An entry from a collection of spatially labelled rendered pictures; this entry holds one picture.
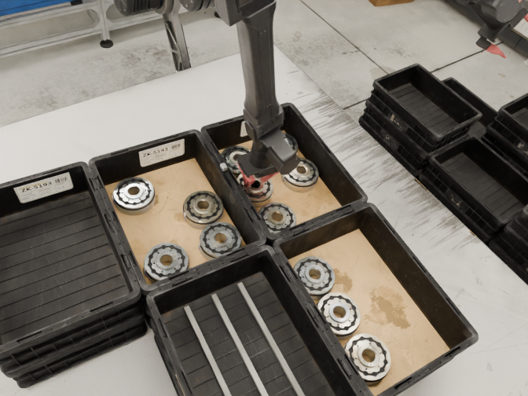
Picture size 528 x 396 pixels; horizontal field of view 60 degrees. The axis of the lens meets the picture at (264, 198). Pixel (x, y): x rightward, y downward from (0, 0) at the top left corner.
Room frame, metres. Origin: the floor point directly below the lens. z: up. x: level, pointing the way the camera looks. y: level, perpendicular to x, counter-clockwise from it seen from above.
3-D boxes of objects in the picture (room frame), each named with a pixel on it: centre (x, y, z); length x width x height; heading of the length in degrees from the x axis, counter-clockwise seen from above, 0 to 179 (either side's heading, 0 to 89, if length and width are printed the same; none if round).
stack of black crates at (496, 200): (1.39, -0.89, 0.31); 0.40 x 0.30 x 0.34; 44
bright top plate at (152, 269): (0.51, 0.19, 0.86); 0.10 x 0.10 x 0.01
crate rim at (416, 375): (0.51, -0.27, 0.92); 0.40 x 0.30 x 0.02; 38
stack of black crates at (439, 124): (1.68, -0.61, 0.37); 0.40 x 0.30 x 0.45; 44
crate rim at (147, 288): (0.63, 0.21, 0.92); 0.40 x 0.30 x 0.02; 38
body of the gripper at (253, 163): (0.78, 0.03, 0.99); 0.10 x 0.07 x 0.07; 128
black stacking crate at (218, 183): (0.63, 0.21, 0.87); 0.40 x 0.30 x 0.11; 38
